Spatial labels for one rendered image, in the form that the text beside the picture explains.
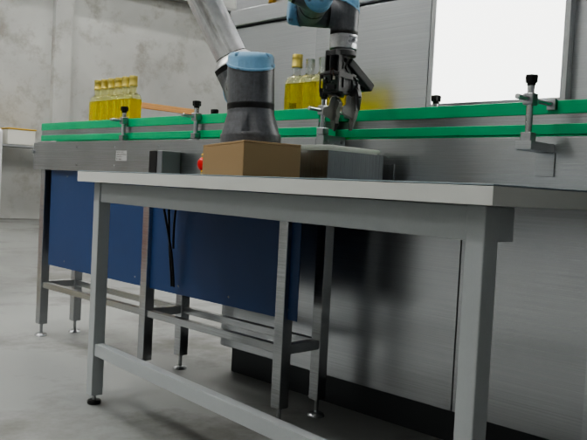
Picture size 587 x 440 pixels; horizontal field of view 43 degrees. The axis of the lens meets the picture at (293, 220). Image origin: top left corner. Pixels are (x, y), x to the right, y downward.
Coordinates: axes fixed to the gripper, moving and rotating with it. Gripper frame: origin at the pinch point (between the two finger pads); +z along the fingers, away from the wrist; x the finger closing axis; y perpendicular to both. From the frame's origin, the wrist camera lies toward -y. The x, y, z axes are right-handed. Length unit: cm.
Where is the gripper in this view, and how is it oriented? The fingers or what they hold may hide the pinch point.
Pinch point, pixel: (344, 127)
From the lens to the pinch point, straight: 207.2
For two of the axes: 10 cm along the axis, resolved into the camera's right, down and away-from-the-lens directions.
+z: -0.5, 10.0, 0.4
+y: -7.0, -0.1, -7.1
